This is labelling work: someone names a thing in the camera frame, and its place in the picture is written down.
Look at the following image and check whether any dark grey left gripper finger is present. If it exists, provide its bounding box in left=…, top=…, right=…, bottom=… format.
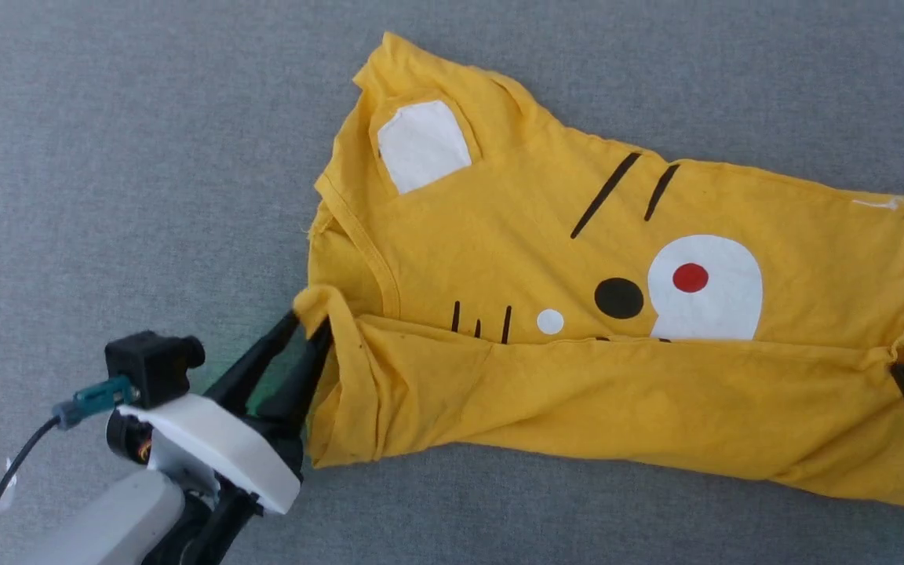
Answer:
left=204, top=312, right=301, bottom=414
left=256, top=321, right=334, bottom=442

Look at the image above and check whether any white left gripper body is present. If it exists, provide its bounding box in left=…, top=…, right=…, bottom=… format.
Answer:
left=105, top=394, right=305, bottom=565

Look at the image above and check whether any yellow cartoon face t-shirt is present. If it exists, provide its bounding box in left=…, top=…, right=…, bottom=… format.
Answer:
left=293, top=31, right=904, bottom=512

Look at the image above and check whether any black cable with teal plug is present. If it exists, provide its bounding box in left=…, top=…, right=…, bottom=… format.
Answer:
left=0, top=375, right=140, bottom=565

